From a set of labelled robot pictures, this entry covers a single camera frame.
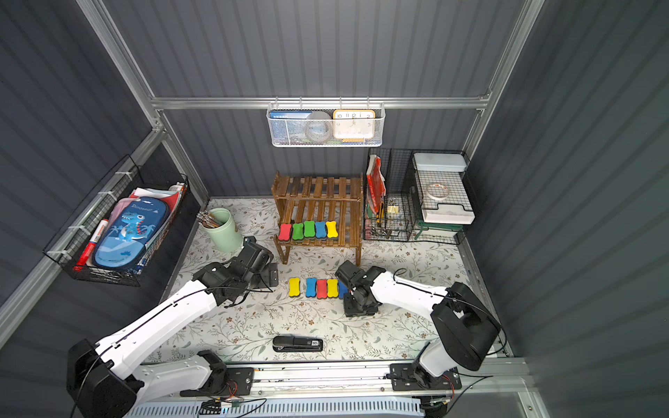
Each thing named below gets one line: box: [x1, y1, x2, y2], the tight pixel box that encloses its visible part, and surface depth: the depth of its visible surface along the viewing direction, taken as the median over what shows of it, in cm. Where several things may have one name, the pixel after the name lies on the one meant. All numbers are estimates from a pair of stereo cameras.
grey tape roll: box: [304, 110, 333, 143], surface depth 90 cm
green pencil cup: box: [202, 207, 244, 254], surface depth 98 cm
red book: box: [365, 154, 386, 216], surface depth 114 cm
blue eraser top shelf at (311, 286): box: [305, 277, 318, 297], surface depth 94 cm
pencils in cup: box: [195, 209, 223, 230], surface depth 93 cm
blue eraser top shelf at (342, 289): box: [337, 280, 350, 299], surface depth 92 cm
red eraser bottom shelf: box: [277, 222, 292, 241], surface depth 91 cm
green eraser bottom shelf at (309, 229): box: [304, 220, 316, 238], surface depth 91 cm
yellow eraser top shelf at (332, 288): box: [326, 278, 339, 298], surface depth 93 cm
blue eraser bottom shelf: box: [315, 221, 327, 239], surface depth 91 cm
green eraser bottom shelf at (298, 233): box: [291, 222, 305, 241], surface depth 89 cm
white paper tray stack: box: [412, 151, 475, 225], surface depth 98 cm
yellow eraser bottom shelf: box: [325, 221, 339, 238], surface depth 90 cm
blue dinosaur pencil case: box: [94, 196, 170, 270], surface depth 66 cm
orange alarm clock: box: [332, 108, 377, 143], surface depth 91 cm
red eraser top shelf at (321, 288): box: [317, 278, 328, 299], surface depth 92 cm
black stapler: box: [272, 335, 324, 353], surface depth 79 cm
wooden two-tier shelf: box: [270, 171, 364, 268], surface depth 91 cm
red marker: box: [73, 217, 109, 272], surface depth 66 cm
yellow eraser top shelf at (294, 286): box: [289, 276, 301, 297], surface depth 93 cm
